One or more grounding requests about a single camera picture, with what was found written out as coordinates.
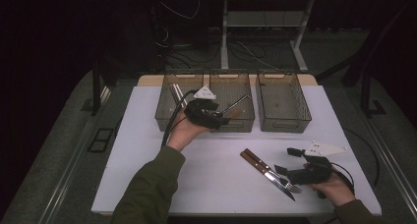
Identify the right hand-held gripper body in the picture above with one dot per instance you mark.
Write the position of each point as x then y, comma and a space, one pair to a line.
311, 175

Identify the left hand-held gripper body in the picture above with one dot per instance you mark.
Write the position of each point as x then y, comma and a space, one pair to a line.
200, 114

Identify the metal spoon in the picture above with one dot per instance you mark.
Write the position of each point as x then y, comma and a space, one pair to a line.
237, 102

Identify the white chopstick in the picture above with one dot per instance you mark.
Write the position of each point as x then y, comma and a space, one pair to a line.
177, 94
182, 93

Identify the smoky transparent plastic bin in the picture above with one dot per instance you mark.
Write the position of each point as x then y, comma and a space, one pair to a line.
164, 112
282, 102
236, 86

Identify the person's left hand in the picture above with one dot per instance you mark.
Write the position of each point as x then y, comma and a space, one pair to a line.
187, 134

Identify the person's right hand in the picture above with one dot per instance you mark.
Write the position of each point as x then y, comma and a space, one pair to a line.
334, 191

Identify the white table mat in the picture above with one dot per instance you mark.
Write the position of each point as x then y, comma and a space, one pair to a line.
213, 184

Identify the black metal stand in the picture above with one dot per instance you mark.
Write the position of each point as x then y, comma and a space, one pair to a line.
96, 93
365, 86

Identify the white metal desk frame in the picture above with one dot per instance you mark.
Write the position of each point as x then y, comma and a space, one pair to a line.
224, 37

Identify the aluminium floor rail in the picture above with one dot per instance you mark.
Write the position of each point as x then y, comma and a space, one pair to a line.
393, 165
72, 161

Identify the black floor frame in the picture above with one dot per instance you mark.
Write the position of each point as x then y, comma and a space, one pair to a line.
105, 130

